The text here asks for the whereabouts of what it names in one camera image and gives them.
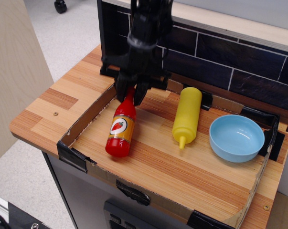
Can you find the dark tile backsplash panel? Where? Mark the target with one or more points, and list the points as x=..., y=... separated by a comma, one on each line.
x=245, y=61

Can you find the taped cardboard fence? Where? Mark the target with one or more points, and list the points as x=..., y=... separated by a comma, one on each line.
x=193, y=185

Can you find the red hot sauce bottle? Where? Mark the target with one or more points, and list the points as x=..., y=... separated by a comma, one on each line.
x=123, y=123

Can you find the black equipment corner with cord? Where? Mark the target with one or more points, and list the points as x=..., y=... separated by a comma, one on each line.
x=12, y=217

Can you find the yellow mustard squeeze bottle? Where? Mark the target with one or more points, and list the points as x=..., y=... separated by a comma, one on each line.
x=186, y=120

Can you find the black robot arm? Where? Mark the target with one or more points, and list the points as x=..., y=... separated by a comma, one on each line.
x=150, y=21

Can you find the light blue bowl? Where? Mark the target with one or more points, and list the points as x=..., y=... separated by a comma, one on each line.
x=236, y=138

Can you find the black chair caster wheel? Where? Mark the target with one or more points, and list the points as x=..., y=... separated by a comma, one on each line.
x=60, y=6

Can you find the light wooden board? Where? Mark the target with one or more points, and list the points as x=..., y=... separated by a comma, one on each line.
x=24, y=74

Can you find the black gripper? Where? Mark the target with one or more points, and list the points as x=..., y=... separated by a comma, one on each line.
x=135, y=67

